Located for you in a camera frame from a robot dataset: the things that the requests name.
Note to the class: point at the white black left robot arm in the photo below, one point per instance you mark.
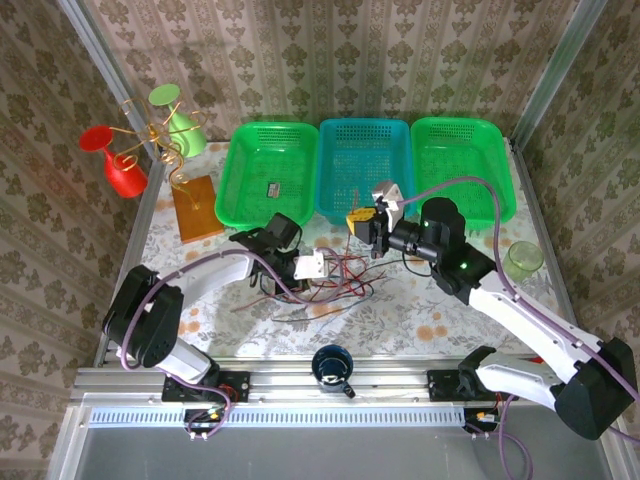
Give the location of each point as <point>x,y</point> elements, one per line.
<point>215,272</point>

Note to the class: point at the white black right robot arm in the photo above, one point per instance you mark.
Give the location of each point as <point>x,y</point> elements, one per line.
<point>525,320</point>

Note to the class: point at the blue white label sticker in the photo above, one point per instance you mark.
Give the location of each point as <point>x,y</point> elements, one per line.
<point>273,190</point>

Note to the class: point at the blue perforated plastic basket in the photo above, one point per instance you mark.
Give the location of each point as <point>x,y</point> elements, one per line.
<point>370,150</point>

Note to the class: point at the green perforated plastic basket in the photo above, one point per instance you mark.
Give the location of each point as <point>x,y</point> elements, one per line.
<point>465,150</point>

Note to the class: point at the translucent green plastic cup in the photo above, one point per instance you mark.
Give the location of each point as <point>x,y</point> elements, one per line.
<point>522,260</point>

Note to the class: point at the green perforated basket with label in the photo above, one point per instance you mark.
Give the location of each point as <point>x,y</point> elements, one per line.
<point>250,150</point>

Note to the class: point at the light green plastic goblet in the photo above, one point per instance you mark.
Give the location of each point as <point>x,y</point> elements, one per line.
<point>187,135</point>

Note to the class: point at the dark blue mug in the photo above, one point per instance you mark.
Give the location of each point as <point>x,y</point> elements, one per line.
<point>332,370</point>

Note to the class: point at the small red object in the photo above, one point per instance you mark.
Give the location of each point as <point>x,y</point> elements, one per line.
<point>539,361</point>

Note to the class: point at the red plastic goblet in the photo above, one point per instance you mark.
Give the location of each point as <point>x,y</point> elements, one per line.
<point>122,177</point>

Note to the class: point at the black connector block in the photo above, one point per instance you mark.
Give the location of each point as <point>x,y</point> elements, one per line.
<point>475,425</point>
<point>200,419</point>

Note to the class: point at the grey metal panel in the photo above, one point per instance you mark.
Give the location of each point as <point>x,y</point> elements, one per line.
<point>325,455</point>

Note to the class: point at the aluminium table side rail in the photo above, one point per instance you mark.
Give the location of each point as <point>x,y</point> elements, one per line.
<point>531,200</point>
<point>137,225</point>

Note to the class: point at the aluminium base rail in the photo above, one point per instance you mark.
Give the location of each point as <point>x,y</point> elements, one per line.
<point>280,380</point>

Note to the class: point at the aluminium frame post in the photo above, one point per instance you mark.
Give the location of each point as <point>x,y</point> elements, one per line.
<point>570,50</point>
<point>97,50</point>

